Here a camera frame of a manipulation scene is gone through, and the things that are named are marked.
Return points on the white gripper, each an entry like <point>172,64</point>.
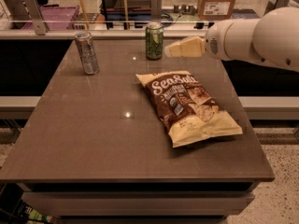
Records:
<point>214,43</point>

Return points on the green soda can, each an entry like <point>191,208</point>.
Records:
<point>154,41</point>

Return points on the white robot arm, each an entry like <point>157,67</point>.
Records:
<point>271,41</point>

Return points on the silver slim can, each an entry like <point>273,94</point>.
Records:
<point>84,42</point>

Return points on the cardboard box with label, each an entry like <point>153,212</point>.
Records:
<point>215,9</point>

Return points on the blue bin under cart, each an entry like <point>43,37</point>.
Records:
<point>139,18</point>

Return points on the sea salt chips bag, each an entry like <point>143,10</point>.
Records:
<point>189,113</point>

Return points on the purple plastic crate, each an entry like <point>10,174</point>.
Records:
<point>59,18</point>

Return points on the brown table with drawers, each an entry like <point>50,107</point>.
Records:
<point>94,150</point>

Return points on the glass railing with metal posts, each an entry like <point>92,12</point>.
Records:
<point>21,19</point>

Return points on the yellow broom handle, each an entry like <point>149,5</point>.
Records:
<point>84,14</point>

